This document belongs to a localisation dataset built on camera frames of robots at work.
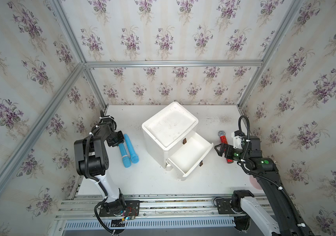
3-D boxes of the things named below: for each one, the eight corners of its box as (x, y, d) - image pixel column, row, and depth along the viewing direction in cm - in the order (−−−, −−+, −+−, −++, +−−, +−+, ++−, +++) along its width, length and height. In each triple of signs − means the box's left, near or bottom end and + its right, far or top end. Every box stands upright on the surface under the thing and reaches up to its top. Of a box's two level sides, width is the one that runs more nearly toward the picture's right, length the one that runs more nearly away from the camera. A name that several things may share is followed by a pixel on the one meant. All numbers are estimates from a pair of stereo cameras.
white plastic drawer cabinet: (144, 151, 95) (137, 127, 75) (174, 126, 109) (175, 100, 88) (166, 173, 86) (165, 152, 66) (196, 143, 99) (203, 119, 79)
